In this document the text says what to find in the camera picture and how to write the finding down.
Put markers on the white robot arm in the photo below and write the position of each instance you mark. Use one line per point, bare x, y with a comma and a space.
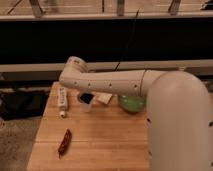
179, 111

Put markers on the beige eraser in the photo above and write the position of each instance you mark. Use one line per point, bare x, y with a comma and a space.
104, 98

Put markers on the green bowl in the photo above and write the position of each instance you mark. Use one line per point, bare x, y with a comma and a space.
131, 104

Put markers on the red chili pepper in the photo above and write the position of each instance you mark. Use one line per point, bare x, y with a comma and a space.
65, 142

